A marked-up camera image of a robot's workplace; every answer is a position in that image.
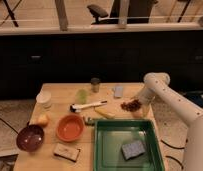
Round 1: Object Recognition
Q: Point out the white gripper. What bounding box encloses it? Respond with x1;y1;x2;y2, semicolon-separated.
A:
137;87;155;118

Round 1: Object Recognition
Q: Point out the bunch of red grapes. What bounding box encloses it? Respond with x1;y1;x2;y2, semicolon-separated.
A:
121;100;141;112

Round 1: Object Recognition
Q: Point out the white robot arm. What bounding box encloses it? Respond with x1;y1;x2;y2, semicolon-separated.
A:
137;73;203;171

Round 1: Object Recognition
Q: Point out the orange-red bowl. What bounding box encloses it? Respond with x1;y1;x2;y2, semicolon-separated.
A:
56;114;85;142

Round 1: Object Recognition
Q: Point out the dark purple bowl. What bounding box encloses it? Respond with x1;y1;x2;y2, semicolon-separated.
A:
16;125;44;152

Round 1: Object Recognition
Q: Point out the small blue-grey cloth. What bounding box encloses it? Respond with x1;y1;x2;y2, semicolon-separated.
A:
113;86;123;98

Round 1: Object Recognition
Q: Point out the yellow banana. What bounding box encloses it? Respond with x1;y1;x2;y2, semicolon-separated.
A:
94;108;115;119

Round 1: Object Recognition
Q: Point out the blue-grey sponge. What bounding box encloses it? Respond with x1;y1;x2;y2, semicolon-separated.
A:
121;140;145;160

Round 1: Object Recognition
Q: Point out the green plastic tray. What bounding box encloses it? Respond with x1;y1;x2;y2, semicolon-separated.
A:
93;120;165;171

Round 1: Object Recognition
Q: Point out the green small tool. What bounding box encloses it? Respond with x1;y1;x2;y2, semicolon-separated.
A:
83;117;95;126

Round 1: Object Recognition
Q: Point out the glass spice jar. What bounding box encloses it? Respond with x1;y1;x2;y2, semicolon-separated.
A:
90;78;101;93

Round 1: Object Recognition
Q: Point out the light green cup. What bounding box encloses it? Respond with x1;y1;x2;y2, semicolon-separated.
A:
77;89;87;104

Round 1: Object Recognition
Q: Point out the wooden block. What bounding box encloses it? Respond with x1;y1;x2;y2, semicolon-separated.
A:
54;143;80;162

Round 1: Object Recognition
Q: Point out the black office chair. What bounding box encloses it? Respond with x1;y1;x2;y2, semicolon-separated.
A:
87;4;118;25

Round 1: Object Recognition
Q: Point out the black cabinet counter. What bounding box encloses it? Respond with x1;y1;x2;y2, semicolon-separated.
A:
0;31;203;99

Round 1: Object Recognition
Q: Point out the black floor cable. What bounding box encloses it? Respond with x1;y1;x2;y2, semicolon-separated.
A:
160;138;187;150

